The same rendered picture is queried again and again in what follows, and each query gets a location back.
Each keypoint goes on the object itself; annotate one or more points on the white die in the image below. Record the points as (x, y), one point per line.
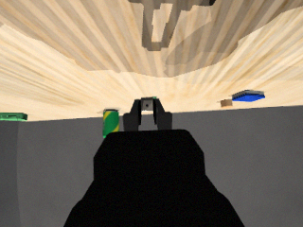
(146, 104)

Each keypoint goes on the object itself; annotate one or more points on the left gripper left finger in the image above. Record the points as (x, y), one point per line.
(132, 120)

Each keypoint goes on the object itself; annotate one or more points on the brown cylinder with tan top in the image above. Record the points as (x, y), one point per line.
(227, 103)

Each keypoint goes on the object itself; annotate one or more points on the green drink can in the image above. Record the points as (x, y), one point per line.
(110, 121)

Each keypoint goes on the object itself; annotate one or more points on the green rectangular block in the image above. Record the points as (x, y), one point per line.
(17, 116)

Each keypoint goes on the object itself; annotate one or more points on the blue case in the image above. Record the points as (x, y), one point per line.
(248, 96)

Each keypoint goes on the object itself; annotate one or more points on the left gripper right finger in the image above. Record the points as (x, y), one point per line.
(162, 119)

